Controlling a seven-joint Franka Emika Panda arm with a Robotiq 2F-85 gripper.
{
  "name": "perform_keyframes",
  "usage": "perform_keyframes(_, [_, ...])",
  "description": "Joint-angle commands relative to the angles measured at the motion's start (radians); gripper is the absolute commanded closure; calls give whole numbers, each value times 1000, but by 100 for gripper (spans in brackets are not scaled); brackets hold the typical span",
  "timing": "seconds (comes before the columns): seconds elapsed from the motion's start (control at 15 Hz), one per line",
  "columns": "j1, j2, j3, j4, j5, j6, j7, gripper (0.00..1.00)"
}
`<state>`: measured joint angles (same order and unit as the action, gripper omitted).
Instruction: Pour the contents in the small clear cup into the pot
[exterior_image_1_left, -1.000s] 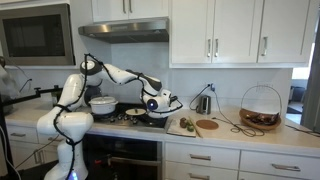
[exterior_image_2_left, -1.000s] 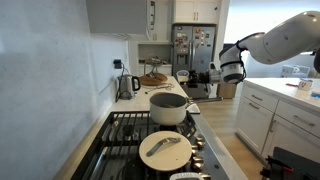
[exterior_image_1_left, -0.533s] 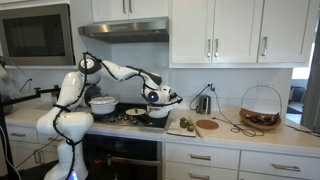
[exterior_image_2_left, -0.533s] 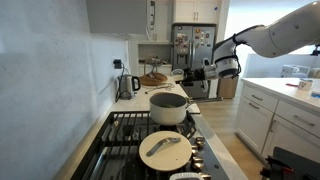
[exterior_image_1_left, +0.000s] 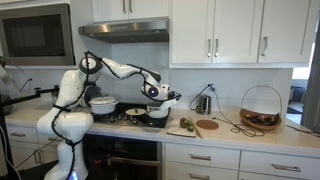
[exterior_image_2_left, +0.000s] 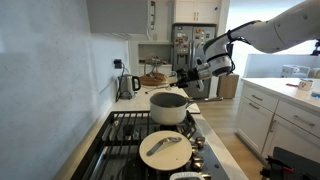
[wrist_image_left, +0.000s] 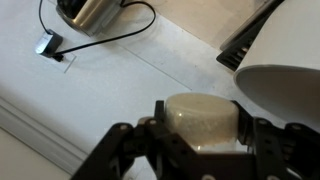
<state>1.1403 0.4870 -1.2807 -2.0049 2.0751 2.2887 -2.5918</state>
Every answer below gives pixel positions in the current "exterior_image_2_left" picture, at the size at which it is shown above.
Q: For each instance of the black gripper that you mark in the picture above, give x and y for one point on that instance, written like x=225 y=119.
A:
x=193 y=75

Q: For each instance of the small clear cup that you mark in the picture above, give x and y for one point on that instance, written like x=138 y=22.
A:
x=172 y=78

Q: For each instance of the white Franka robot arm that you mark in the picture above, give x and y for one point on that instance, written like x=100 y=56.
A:
x=283 y=30

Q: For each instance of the stainless steel refrigerator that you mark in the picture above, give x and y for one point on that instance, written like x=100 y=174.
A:
x=183 y=50

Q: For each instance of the light wooden cutting board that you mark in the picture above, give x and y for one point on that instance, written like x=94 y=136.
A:
x=195 y=109

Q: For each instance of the wooden side cabinet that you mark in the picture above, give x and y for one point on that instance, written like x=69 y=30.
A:
x=228 y=86

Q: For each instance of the steel electric kettle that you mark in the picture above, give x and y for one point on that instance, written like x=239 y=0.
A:
x=126 y=86

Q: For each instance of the metal cooktop knob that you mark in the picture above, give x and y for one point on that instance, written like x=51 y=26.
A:
x=205 y=176
x=200 y=141
x=194 y=151
x=197 y=162

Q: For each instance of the white cabinet above refrigerator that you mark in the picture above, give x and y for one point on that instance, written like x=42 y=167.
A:
x=186 y=11

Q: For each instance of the white cabinet over hood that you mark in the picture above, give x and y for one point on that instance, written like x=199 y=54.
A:
x=116 y=15

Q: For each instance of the black gas cooktop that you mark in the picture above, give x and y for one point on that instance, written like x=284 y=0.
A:
x=116 y=150

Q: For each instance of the red flat object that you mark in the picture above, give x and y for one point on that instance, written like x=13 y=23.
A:
x=291 y=85

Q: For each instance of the white kitchen island cabinet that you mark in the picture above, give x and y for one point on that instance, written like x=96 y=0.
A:
x=283 y=123

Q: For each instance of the white printed mug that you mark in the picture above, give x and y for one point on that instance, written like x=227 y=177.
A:
x=305 y=85

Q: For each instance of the blue flat object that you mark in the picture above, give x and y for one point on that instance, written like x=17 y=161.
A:
x=315 y=95

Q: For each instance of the black stand with red parts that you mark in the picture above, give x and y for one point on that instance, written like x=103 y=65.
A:
x=293 y=166

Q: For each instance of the black wall plug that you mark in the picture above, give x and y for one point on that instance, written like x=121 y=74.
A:
x=117 y=64

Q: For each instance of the black camera on stand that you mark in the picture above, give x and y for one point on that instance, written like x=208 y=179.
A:
x=316 y=48

